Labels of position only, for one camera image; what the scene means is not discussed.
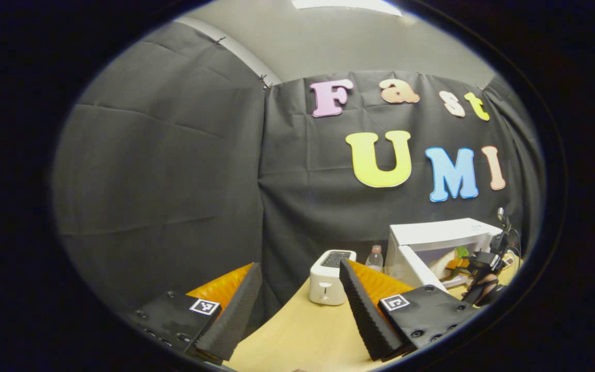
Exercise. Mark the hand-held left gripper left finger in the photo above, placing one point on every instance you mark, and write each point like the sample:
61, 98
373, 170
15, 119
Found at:
230, 320

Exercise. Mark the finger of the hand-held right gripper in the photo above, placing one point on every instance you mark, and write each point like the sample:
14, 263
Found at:
457, 264

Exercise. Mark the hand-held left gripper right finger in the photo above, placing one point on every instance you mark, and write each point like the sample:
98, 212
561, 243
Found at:
367, 320

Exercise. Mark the toy sandwich with lettuce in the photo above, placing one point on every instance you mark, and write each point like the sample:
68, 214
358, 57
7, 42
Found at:
444, 258

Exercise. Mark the white microwave oven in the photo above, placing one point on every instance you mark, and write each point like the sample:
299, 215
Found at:
442, 231

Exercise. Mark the white toaster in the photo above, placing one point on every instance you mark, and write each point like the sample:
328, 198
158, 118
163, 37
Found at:
326, 284

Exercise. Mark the plastic bottle with red label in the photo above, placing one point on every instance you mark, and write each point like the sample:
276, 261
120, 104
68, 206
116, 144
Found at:
375, 261

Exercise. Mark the black backdrop cloth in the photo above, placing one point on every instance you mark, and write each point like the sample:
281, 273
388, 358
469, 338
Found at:
173, 170

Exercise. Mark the ceiling light panel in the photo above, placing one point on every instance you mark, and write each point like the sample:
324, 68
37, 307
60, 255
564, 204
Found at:
349, 5

